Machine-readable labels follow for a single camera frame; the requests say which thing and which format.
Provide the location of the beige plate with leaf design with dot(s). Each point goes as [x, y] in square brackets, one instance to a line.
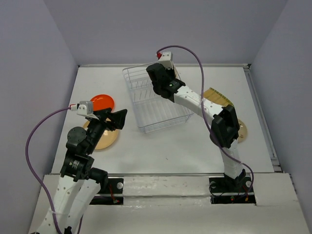
[174, 69]

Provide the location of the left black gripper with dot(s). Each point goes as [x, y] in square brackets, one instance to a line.
[118, 117]

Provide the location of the yellow bamboo-pattern rectangular plate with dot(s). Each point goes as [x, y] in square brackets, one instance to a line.
[216, 97]

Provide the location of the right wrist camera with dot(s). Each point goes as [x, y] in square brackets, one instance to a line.
[165, 59]

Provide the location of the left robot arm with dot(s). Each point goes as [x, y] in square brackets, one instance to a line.
[79, 181]

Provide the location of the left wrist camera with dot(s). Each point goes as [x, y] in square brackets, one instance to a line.
[85, 108]

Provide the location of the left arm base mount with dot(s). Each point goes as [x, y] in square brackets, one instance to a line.
[112, 194]

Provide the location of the tan round plate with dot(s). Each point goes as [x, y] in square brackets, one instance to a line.
[107, 139]

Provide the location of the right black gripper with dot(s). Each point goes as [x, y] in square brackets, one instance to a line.
[171, 70]

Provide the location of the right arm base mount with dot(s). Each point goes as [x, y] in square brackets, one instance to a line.
[223, 194]

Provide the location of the white wire dish rack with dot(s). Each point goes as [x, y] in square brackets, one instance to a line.
[152, 112]

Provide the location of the orange translucent plate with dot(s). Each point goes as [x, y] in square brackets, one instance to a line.
[102, 101]

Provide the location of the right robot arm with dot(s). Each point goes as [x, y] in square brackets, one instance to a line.
[222, 122]

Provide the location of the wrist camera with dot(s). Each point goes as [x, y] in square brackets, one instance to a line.
[85, 108]
[165, 59]

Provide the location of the small cream plate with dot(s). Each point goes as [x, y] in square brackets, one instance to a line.
[243, 131]

